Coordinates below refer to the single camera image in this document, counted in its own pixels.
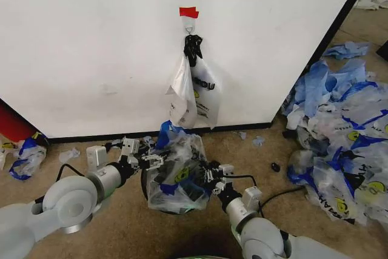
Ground pale plastic scrap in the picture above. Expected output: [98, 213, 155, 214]
[58, 147, 81, 163]

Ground large blue plastic bag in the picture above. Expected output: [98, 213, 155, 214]
[281, 58, 369, 128]

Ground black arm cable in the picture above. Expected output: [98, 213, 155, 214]
[56, 163, 91, 187]
[229, 174, 259, 190]

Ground white printed plastic bag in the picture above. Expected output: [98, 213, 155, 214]
[315, 81, 388, 150]

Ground white bag with yellow print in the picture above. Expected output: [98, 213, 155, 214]
[358, 0, 388, 12]

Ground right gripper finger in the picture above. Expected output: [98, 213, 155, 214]
[211, 178, 228, 196]
[198, 161, 221, 184]

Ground clear blue-edged plastic bag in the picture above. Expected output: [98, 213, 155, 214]
[0, 136, 48, 181]

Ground clear crumpled plastic bag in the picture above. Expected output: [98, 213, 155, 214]
[287, 149, 323, 186]

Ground red tape strip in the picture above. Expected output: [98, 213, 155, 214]
[178, 6, 200, 19]

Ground crumpled blue plastic bag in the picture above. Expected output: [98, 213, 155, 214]
[322, 40, 372, 60]

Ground clear bag with blue handles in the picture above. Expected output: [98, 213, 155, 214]
[146, 119, 212, 215]

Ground black cable on floor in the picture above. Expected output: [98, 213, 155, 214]
[259, 186, 307, 212]

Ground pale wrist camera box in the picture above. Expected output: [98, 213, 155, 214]
[121, 138, 141, 163]
[218, 164, 235, 178]

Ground dark flat object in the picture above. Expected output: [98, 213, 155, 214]
[375, 40, 388, 58]

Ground white printed garbage bag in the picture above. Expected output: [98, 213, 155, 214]
[164, 34, 224, 131]

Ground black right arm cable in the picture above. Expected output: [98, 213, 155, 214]
[229, 174, 259, 190]

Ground red object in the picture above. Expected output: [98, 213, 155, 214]
[0, 98, 39, 145]

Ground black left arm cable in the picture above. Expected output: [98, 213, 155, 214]
[56, 163, 91, 187]

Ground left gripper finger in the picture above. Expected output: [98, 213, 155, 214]
[140, 152, 167, 163]
[144, 160, 164, 172]

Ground metal wall hook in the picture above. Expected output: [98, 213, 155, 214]
[182, 16, 197, 36]

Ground dark round trash bin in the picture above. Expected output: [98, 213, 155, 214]
[139, 161, 213, 216]

